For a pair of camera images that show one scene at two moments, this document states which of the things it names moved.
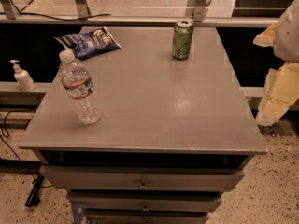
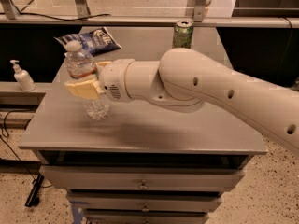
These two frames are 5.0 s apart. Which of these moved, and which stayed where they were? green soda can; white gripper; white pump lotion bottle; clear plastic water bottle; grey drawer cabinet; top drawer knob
Moved: white gripper; clear plastic water bottle
Stayed: top drawer knob; grey drawer cabinet; green soda can; white pump lotion bottle
